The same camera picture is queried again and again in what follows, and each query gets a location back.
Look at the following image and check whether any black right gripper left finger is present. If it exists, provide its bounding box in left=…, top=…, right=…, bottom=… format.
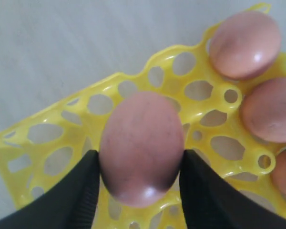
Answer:
left=0, top=150, right=100, bottom=229

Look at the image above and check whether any yellow plastic egg tray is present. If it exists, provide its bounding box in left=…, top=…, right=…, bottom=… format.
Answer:
left=0, top=24, right=286, bottom=229

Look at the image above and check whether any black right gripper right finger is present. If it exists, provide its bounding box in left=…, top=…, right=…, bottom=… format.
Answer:
left=180, top=149, right=286, bottom=229

